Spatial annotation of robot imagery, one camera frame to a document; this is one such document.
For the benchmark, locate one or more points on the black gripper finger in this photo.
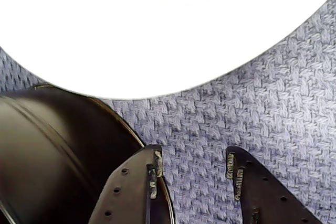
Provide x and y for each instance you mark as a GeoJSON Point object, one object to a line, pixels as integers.
{"type": "Point", "coordinates": [128, 190]}
{"type": "Point", "coordinates": [262, 200]}

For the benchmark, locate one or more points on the white round plate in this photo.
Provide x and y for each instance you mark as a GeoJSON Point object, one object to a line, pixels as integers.
{"type": "Point", "coordinates": [131, 37]}

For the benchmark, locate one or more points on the blue woven tablecloth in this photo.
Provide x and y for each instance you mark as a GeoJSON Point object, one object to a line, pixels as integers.
{"type": "Point", "coordinates": [236, 129]}

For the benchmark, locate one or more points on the black metal bucket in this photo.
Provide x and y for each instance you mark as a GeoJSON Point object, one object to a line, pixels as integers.
{"type": "Point", "coordinates": [52, 142]}

